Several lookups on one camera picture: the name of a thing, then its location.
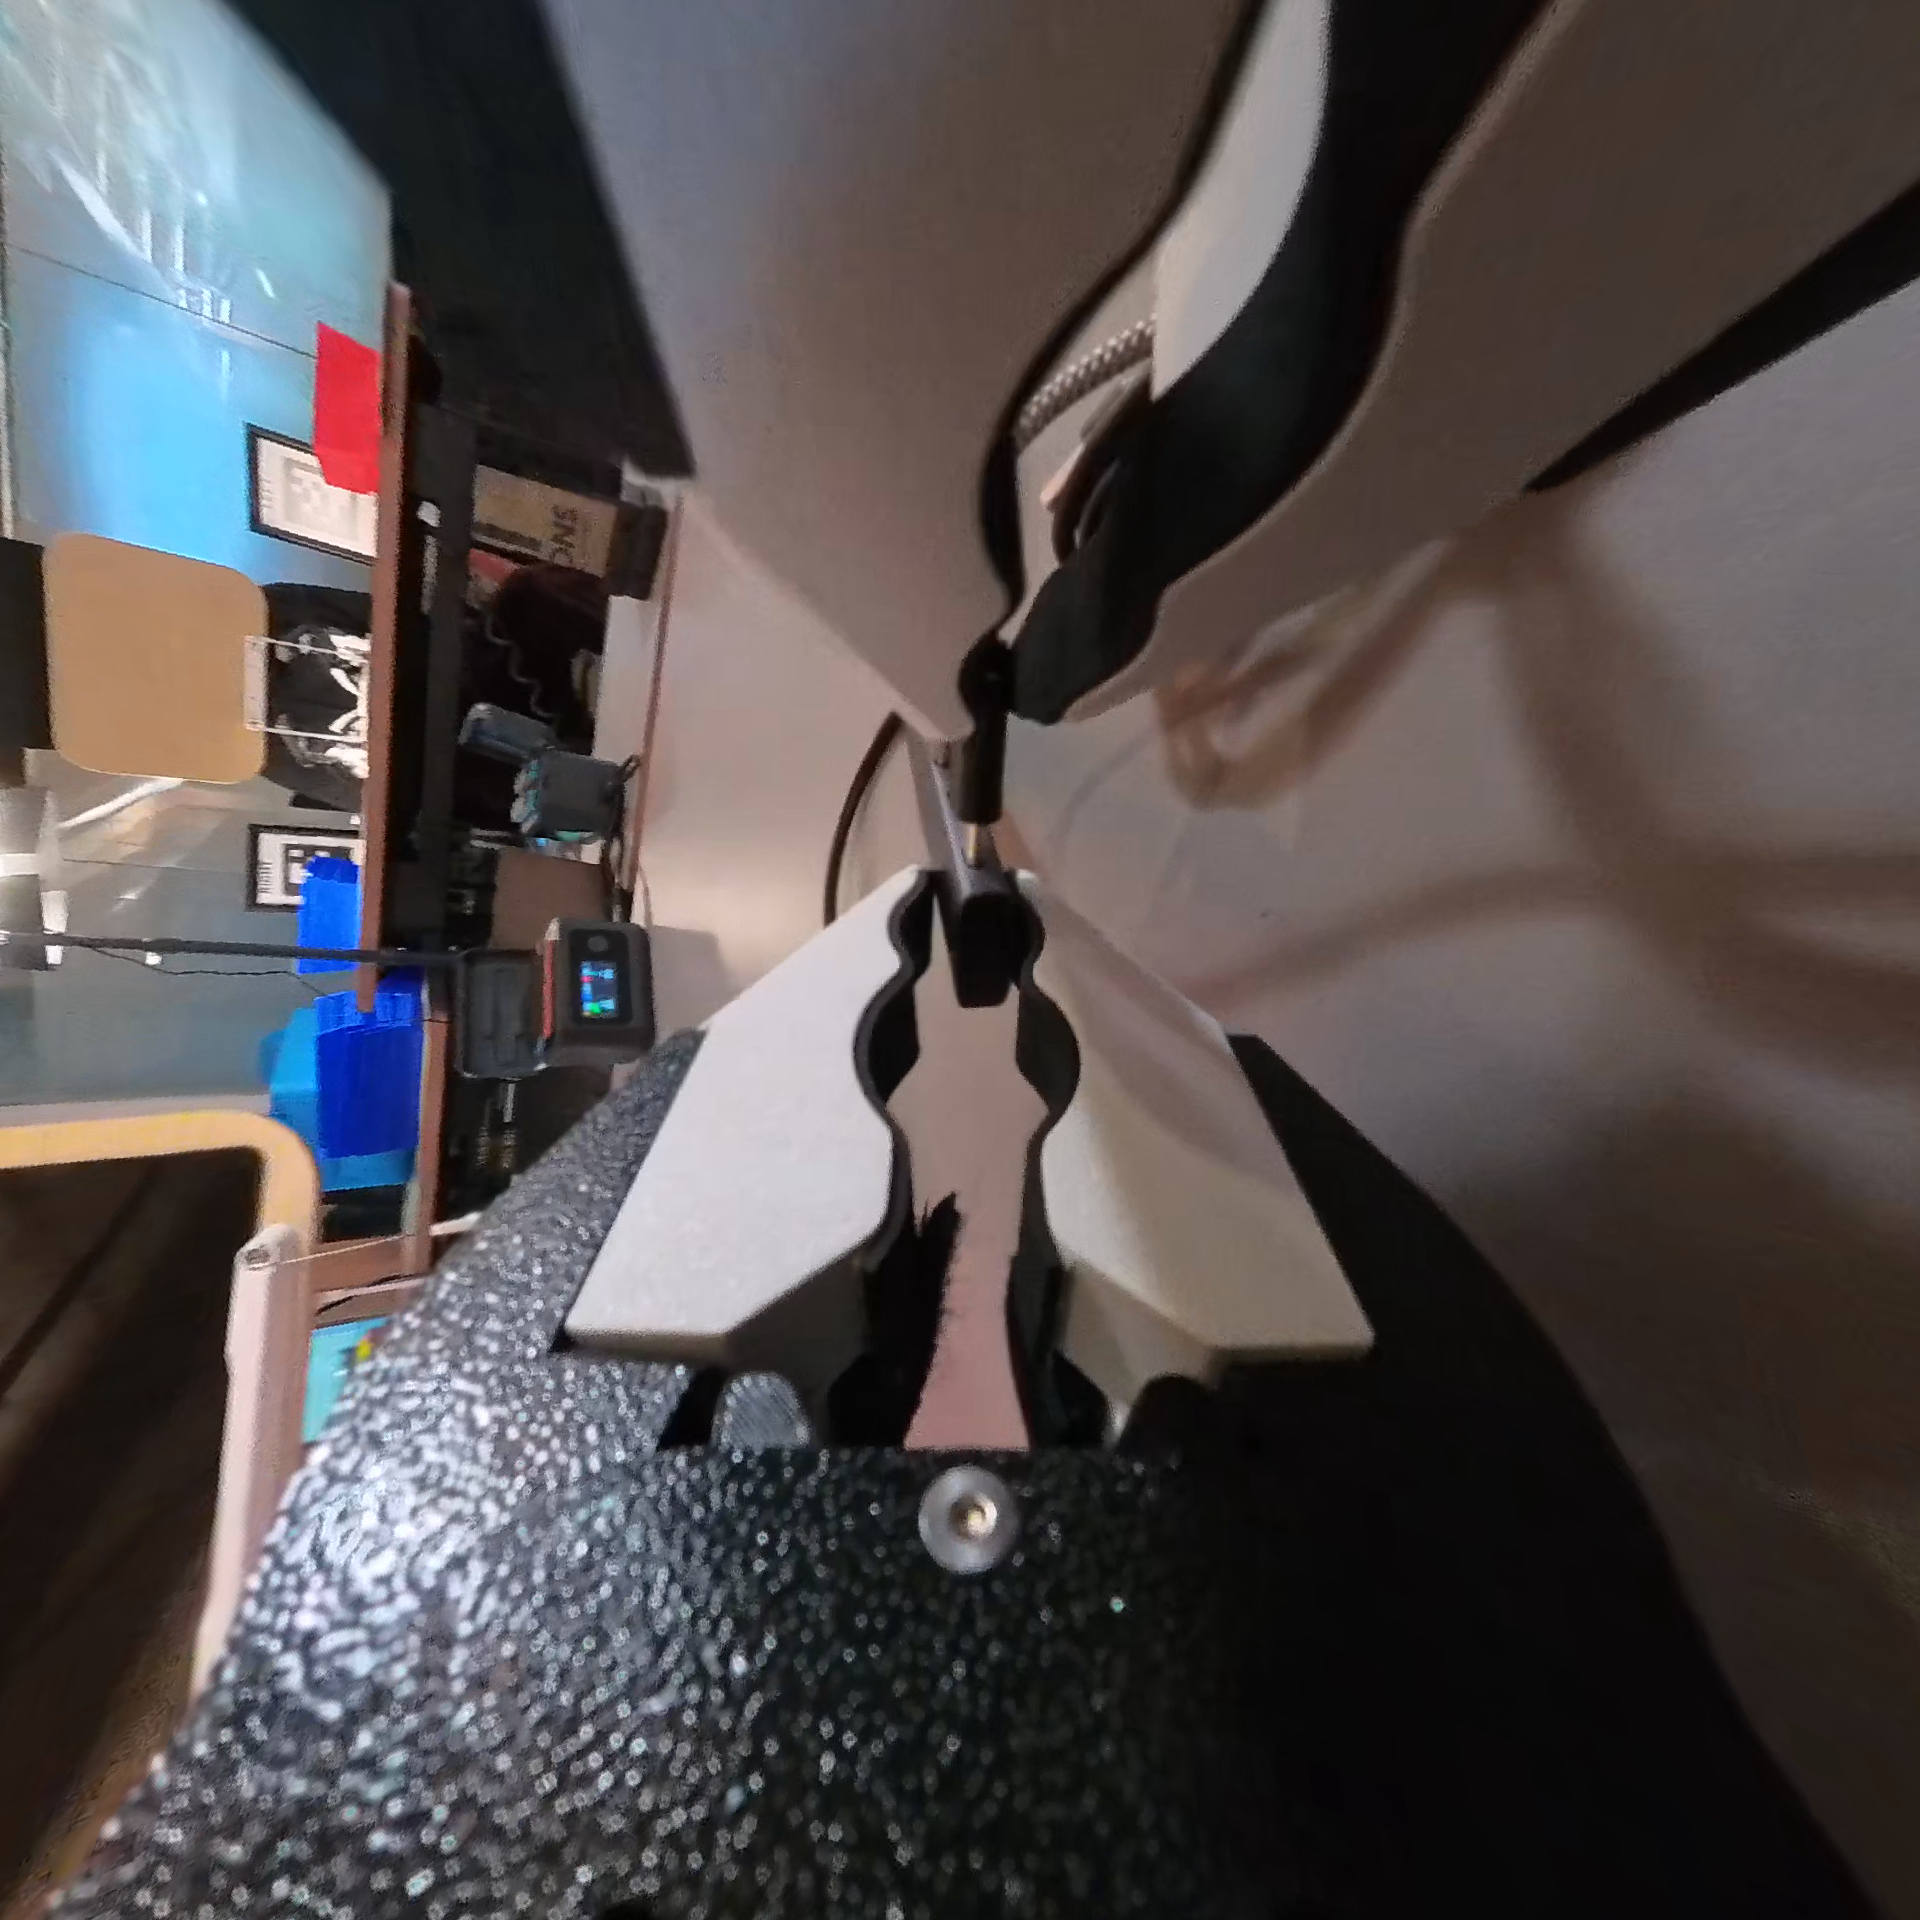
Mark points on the small blue storage bin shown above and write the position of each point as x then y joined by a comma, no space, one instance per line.
329,921

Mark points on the black shirt with white print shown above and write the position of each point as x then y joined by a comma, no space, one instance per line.
323,616

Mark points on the black panel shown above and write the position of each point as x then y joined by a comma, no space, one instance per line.
19,645

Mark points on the large black board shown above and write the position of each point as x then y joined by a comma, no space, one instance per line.
495,182

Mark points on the large blue storage bin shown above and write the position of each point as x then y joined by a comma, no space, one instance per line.
352,1079

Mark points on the dark wooden shelf unit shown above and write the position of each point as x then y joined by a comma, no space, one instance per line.
386,675

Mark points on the small black camera with screen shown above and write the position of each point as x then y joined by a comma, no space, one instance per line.
592,991

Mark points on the tan rounded board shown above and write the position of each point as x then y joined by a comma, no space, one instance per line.
150,662

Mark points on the dark wooden table, tan edge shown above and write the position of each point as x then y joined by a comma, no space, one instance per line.
106,1350

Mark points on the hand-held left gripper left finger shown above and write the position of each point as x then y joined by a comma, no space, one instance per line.
734,1185

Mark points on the dark grey gadget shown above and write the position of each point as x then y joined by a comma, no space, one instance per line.
523,765

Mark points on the black boom pole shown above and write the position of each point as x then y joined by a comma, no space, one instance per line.
150,945

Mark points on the black framed picture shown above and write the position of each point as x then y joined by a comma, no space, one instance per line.
306,494
271,862

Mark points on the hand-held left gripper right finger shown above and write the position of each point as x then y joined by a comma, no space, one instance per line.
1200,1185

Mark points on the red sign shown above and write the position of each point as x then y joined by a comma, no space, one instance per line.
349,406

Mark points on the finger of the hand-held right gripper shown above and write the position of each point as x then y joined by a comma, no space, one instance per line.
1243,195
1651,224

